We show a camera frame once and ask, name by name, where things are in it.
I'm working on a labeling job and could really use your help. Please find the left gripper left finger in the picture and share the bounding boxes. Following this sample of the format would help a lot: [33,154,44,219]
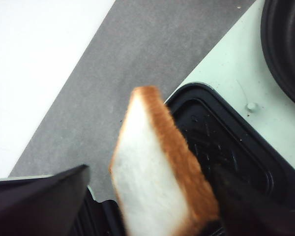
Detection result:
[0,165,90,236]

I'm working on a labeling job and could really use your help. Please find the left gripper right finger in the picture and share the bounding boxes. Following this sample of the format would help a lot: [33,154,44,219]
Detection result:
[211,165,295,236]

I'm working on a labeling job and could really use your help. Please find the breakfast maker hinged lid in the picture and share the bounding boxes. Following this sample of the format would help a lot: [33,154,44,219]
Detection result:
[0,175,126,236]

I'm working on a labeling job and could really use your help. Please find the white bread slice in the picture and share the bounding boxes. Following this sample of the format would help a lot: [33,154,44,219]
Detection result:
[109,86,219,236]

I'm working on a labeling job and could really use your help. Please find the mint green breakfast maker base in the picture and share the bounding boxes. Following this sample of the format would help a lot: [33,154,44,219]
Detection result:
[162,0,295,236]

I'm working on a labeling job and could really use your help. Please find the black round frying pan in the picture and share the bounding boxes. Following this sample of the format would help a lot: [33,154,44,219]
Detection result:
[261,0,295,103]

